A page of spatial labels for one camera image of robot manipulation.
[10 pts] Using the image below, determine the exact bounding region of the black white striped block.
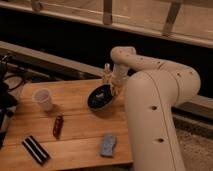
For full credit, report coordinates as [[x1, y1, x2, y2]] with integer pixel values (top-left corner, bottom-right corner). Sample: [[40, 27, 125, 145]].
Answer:
[[22, 135, 50, 165]]

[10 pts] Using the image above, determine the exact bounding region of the translucent plastic cup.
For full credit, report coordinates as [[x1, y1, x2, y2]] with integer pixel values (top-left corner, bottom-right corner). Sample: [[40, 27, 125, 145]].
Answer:
[[32, 88, 53, 111]]

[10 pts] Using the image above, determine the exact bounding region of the red pocket knife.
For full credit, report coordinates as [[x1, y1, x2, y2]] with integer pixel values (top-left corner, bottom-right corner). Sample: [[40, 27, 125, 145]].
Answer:
[[53, 115, 63, 138]]

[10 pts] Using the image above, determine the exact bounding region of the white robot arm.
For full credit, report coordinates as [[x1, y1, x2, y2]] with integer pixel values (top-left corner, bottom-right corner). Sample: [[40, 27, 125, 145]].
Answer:
[[110, 46, 201, 171]]

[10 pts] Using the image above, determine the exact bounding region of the wooden table board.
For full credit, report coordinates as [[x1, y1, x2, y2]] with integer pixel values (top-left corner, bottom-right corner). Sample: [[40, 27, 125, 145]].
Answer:
[[0, 79, 132, 171]]

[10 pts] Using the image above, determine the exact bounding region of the small white figurine bottle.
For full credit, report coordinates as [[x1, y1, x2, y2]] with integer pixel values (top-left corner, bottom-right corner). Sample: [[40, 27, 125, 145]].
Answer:
[[102, 63, 111, 84]]

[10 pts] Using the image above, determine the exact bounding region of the black equipment with cables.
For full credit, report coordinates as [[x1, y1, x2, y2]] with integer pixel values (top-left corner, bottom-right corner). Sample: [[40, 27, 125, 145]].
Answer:
[[0, 55, 24, 149]]

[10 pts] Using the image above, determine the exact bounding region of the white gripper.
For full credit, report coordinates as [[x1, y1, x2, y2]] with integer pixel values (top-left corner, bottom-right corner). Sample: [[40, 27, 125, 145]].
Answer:
[[108, 64, 129, 96]]

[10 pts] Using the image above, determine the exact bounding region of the black ceramic bowl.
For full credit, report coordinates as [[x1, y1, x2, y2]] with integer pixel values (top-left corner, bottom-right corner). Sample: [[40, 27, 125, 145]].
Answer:
[[87, 84, 113, 110]]

